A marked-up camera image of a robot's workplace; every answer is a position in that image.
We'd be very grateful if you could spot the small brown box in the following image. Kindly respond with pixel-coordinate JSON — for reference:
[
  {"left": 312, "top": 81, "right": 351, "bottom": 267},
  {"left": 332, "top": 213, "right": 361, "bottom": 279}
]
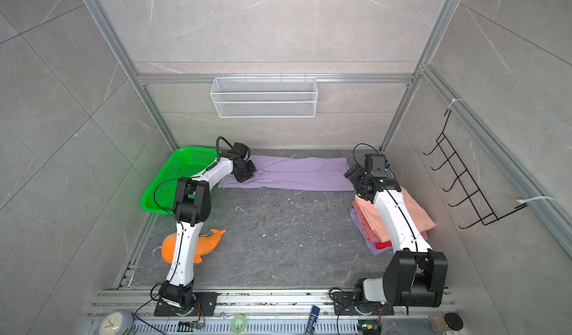
[{"left": 429, "top": 314, "right": 449, "bottom": 333}]

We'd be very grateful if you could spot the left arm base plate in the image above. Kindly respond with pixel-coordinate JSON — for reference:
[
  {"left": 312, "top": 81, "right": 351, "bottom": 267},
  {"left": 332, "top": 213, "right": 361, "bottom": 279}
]
[{"left": 153, "top": 292, "right": 218, "bottom": 317}]

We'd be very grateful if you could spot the purple t shirt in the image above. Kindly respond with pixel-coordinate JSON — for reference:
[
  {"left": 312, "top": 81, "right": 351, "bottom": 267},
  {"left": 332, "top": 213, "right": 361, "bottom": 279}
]
[{"left": 218, "top": 156, "right": 354, "bottom": 192}]

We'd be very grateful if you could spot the black round lid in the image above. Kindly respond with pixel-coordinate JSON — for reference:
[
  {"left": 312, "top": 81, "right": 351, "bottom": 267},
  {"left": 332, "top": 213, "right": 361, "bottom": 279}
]
[{"left": 444, "top": 313, "right": 464, "bottom": 331}]

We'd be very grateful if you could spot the red folded shirt in stack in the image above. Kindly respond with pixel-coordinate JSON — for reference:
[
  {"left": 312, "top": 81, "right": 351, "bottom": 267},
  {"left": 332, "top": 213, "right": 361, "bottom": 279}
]
[{"left": 349, "top": 199, "right": 436, "bottom": 255}]

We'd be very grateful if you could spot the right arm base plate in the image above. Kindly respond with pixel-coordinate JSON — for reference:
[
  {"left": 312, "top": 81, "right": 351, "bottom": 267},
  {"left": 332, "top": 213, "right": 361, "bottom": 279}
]
[{"left": 329, "top": 288, "right": 395, "bottom": 317}]

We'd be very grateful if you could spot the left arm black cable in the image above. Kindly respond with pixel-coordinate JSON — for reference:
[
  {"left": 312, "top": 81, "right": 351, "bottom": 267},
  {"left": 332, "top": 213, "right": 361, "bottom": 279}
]
[{"left": 215, "top": 135, "right": 234, "bottom": 159}]

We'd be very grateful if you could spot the lavender folded shirt in stack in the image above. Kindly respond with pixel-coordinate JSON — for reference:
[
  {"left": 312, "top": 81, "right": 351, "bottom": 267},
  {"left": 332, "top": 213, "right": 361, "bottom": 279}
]
[{"left": 349, "top": 208, "right": 393, "bottom": 256}]

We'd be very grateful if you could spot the pink folded t shirt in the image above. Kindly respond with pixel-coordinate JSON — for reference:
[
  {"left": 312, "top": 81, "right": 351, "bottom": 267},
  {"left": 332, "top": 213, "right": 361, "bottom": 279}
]
[{"left": 352, "top": 188, "right": 436, "bottom": 244}]

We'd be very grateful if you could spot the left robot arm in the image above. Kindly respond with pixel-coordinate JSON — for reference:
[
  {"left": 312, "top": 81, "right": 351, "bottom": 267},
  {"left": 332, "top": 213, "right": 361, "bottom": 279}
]
[{"left": 157, "top": 142, "right": 256, "bottom": 316}]

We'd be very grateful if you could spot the blue marker pen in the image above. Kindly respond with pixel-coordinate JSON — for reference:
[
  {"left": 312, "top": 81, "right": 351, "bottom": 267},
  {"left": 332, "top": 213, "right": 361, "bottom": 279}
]
[{"left": 304, "top": 305, "right": 320, "bottom": 335}]

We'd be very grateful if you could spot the orange dolphin toy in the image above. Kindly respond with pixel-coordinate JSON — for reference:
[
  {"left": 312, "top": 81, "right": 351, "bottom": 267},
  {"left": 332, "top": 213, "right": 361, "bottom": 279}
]
[{"left": 160, "top": 229, "right": 226, "bottom": 264}]

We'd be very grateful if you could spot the green plastic basket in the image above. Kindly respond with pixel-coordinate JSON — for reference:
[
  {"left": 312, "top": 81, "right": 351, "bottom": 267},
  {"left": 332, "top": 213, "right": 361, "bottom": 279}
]
[{"left": 140, "top": 146, "right": 222, "bottom": 216}]

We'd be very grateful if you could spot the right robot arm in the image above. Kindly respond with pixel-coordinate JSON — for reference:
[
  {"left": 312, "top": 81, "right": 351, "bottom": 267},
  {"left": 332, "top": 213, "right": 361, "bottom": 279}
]
[{"left": 344, "top": 153, "right": 448, "bottom": 308}]

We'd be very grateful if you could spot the green tape roll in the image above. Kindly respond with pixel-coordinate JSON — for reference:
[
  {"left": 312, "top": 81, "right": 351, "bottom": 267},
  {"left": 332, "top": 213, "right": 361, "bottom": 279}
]
[{"left": 230, "top": 314, "right": 247, "bottom": 334}]

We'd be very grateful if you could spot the black wire hook rack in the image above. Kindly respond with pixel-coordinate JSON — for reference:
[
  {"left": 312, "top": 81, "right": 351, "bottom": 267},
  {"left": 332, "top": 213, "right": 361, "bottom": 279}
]
[{"left": 423, "top": 110, "right": 527, "bottom": 230}]

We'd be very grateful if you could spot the white analog clock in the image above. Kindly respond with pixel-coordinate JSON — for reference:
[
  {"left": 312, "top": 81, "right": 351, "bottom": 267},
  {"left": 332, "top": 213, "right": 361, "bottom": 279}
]
[{"left": 97, "top": 310, "right": 133, "bottom": 335}]

